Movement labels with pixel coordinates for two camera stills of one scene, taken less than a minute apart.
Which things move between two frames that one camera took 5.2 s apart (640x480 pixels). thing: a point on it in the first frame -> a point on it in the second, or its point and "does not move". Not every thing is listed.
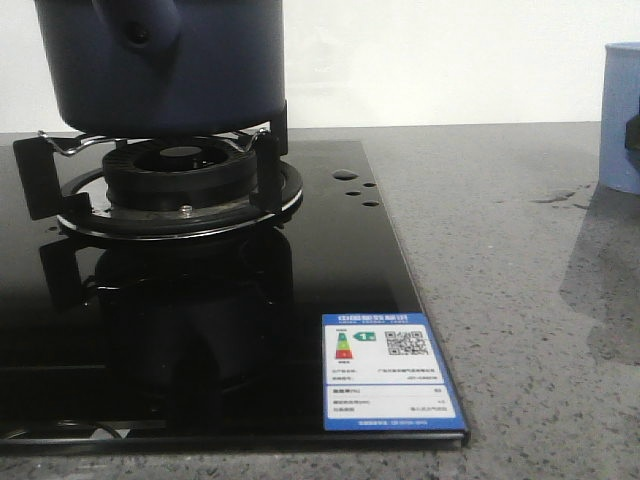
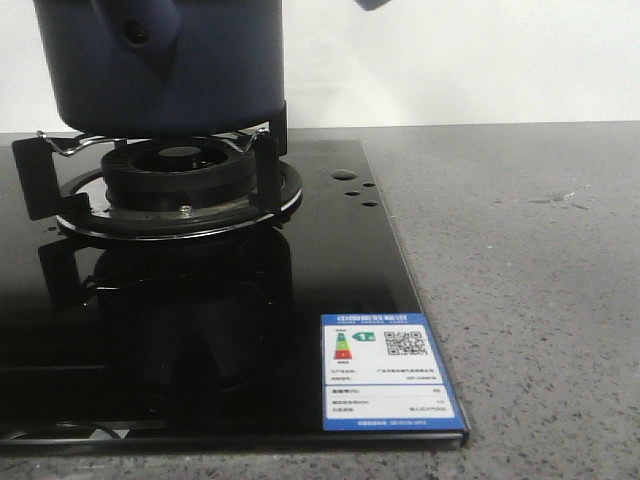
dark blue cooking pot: x=164 y=68 does not move
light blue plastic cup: x=619 y=168 -> x=371 y=5
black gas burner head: x=179 y=175 does not move
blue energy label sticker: x=382 y=372 does not move
